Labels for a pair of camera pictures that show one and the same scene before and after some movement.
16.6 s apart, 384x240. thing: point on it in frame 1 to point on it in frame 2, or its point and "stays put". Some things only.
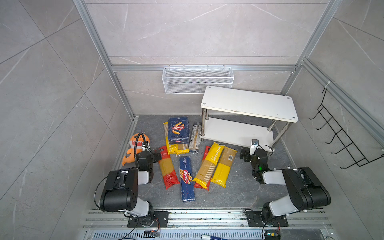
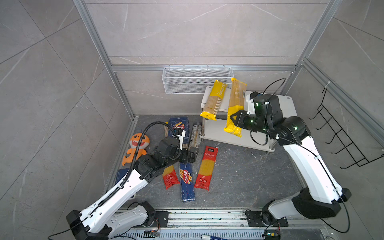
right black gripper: x=245 y=152 to x=240 y=117
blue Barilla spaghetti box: x=187 y=191 stays put
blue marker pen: x=212 y=237 stays put
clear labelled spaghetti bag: x=195 y=138 stays put
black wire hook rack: x=357 y=156 stays put
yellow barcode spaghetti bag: x=222 y=172 to x=237 y=98
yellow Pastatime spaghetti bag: x=205 y=172 to x=214 y=102
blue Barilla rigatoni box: x=178 y=130 stays put
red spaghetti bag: x=169 y=174 stays put
